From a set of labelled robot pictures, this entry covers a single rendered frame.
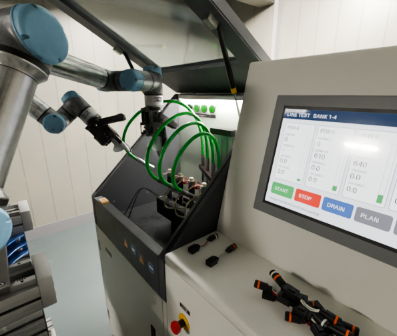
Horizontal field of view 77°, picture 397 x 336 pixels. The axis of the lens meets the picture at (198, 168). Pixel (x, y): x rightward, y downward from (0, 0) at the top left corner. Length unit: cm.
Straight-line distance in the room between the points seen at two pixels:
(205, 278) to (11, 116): 58
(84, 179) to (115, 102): 94
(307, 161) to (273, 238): 24
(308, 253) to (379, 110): 38
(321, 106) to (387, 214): 29
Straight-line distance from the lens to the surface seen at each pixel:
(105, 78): 100
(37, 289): 83
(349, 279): 72
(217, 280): 73
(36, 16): 67
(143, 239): 96
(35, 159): 296
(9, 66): 65
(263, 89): 84
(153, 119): 106
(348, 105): 71
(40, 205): 309
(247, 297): 69
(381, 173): 67
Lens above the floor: 145
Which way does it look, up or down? 17 degrees down
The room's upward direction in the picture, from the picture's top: straight up
